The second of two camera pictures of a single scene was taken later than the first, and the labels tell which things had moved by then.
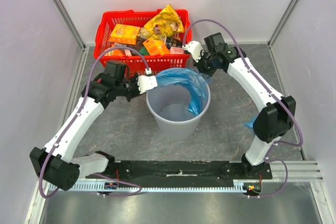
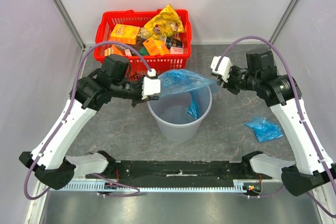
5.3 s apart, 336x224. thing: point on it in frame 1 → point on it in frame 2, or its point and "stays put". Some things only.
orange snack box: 124,33 stays put
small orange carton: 156,48 stays put
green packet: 143,51 stays put
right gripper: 200,62 → 229,83
